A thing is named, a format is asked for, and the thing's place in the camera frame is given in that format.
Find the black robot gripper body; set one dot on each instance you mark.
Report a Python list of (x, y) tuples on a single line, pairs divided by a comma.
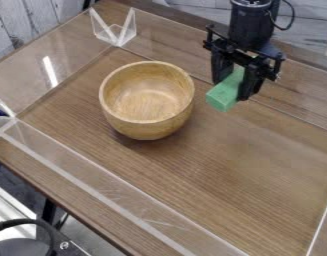
[(246, 43)]

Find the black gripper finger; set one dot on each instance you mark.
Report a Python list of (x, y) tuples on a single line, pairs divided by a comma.
[(222, 66), (251, 82)]

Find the green rectangular block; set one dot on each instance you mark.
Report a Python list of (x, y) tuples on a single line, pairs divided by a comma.
[(222, 96)]

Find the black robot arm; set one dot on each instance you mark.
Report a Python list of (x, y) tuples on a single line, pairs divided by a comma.
[(285, 22)]

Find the light wooden bowl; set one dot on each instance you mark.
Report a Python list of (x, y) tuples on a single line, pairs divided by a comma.
[(146, 99)]

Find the clear acrylic front barrier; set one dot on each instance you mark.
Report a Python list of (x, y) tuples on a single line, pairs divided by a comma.
[(130, 218)]

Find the black table leg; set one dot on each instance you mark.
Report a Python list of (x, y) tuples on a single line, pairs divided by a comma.
[(48, 211)]

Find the clear acrylic corner bracket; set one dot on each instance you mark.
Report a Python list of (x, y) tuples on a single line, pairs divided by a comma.
[(114, 34)]

